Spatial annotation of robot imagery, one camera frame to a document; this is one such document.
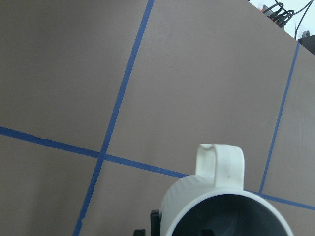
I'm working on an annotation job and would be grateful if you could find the white cup with handle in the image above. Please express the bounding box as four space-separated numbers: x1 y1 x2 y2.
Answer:
160 144 293 236

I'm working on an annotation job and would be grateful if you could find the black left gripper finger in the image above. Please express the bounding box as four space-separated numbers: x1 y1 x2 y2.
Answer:
133 209 161 236

